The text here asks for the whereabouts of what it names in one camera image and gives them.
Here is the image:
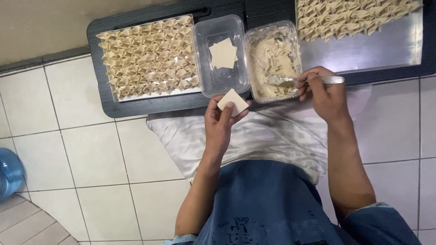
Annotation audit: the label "person's left hand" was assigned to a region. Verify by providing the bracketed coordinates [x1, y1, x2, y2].
[204, 95, 252, 152]

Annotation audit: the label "person's right hand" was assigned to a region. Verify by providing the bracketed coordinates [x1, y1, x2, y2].
[296, 66, 354, 125]

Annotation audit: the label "metal spoon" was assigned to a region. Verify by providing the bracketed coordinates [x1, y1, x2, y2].
[267, 74, 345, 86]

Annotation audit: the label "square dumpling wrapper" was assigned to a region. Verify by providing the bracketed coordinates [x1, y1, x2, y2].
[217, 88, 250, 118]

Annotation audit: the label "large metal tray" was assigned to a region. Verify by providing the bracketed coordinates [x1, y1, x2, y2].
[295, 0, 424, 75]

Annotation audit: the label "white cloth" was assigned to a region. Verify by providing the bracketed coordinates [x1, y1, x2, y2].
[146, 83, 372, 185]

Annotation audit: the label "clear plastic filling container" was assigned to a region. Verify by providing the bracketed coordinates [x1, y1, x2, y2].
[244, 20, 304, 104]

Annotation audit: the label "pale minced filling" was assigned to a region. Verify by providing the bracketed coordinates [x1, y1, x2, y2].
[248, 31, 301, 101]

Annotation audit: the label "stack of square wrappers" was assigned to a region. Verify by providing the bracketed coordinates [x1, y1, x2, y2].
[208, 37, 238, 70]

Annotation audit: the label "clear plastic wrapper container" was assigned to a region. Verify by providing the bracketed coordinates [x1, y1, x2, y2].
[191, 14, 250, 99]

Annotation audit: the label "loose rows of folded dumplings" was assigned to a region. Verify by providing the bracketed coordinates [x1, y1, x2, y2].
[296, 0, 423, 43]

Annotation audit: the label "blue shirt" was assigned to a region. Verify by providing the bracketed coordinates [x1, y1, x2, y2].
[161, 159, 423, 245]

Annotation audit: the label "dense group of folded dumplings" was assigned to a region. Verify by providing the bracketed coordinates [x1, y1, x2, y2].
[96, 15, 201, 100]

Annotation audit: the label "black low table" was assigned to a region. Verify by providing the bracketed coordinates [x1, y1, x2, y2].
[86, 0, 436, 119]

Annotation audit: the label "blue water jug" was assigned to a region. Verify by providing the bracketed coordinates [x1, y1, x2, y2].
[0, 147, 25, 199]

